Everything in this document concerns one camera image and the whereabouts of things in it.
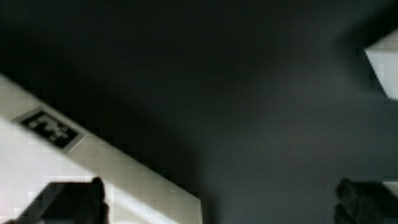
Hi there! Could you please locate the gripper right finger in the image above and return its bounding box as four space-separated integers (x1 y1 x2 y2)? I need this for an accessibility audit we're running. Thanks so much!
334 179 398 224

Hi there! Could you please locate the white square tabletop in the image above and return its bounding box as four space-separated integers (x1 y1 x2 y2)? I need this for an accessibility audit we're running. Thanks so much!
0 75 205 224

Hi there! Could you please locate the white table leg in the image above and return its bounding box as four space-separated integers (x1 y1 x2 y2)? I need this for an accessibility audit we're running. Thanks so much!
365 29 398 101

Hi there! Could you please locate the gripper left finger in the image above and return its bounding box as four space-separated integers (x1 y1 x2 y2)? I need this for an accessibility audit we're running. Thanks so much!
16 177 111 224

